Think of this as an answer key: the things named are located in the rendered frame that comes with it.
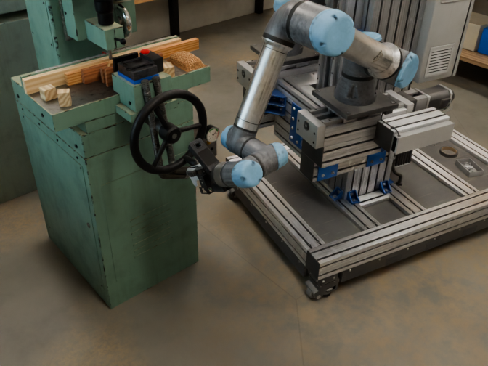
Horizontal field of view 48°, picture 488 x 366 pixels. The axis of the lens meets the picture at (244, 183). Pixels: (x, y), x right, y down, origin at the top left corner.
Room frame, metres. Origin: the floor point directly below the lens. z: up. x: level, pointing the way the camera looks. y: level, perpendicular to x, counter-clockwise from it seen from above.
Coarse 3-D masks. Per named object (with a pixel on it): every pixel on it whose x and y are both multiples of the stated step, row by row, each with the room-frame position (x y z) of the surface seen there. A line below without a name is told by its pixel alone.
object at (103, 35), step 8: (88, 24) 1.78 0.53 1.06; (96, 24) 1.76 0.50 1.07; (112, 24) 1.76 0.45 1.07; (88, 32) 1.79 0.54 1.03; (96, 32) 1.75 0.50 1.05; (104, 32) 1.70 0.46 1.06; (112, 32) 1.72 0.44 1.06; (120, 32) 1.74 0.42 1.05; (96, 40) 1.75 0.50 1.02; (104, 40) 1.71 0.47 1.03; (112, 40) 1.72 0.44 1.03; (104, 48) 1.71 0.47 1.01; (112, 48) 1.71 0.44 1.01
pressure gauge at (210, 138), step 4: (208, 128) 1.76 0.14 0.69; (212, 128) 1.76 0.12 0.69; (216, 128) 1.77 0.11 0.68; (208, 132) 1.75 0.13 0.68; (212, 132) 1.76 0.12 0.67; (216, 132) 1.78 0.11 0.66; (208, 136) 1.75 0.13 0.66; (212, 136) 1.76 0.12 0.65; (216, 136) 1.78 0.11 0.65; (208, 140) 1.75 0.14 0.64; (212, 140) 1.76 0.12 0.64; (208, 144) 1.78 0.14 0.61
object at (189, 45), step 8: (192, 40) 1.98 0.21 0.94; (160, 48) 1.89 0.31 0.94; (168, 48) 1.91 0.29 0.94; (176, 48) 1.93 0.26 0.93; (184, 48) 1.95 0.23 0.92; (192, 48) 1.98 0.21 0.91; (168, 56) 1.91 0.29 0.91; (72, 72) 1.66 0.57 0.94; (80, 72) 1.67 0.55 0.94; (72, 80) 1.65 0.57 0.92; (80, 80) 1.67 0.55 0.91
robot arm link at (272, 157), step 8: (248, 144) 1.37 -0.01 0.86; (256, 144) 1.36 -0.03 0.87; (264, 144) 1.36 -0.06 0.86; (272, 144) 1.36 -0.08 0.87; (280, 144) 1.36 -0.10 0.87; (248, 152) 1.34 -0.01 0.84; (256, 152) 1.32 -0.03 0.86; (264, 152) 1.31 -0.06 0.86; (272, 152) 1.32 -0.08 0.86; (280, 152) 1.33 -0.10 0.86; (264, 160) 1.29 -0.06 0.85; (272, 160) 1.30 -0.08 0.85; (280, 160) 1.32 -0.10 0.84; (264, 168) 1.28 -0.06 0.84; (272, 168) 1.30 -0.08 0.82
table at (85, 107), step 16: (176, 80) 1.74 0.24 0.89; (192, 80) 1.79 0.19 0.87; (208, 80) 1.83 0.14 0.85; (32, 96) 1.56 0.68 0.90; (80, 96) 1.57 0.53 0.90; (96, 96) 1.57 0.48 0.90; (112, 96) 1.58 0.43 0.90; (32, 112) 1.56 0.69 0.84; (48, 112) 1.46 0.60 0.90; (64, 112) 1.47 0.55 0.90; (80, 112) 1.50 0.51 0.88; (96, 112) 1.53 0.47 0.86; (112, 112) 1.57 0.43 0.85; (128, 112) 1.53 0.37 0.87; (64, 128) 1.46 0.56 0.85
